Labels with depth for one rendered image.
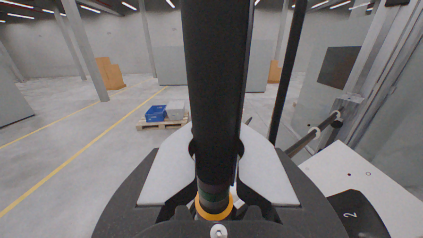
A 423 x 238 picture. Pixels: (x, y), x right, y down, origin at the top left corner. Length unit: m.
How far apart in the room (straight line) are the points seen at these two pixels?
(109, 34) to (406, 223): 15.30
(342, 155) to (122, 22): 14.44
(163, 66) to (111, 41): 8.15
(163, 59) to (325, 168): 7.40
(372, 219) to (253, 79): 5.70
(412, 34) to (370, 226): 0.70
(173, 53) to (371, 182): 7.30
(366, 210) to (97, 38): 15.91
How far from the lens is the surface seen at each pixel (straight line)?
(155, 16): 13.29
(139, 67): 13.99
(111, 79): 8.38
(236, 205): 0.20
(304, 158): 1.24
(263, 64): 5.89
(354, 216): 0.33
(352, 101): 0.64
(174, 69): 7.41
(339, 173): 0.56
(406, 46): 0.86
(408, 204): 0.52
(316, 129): 0.39
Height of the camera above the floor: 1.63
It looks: 28 degrees down
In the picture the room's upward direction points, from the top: 1 degrees counter-clockwise
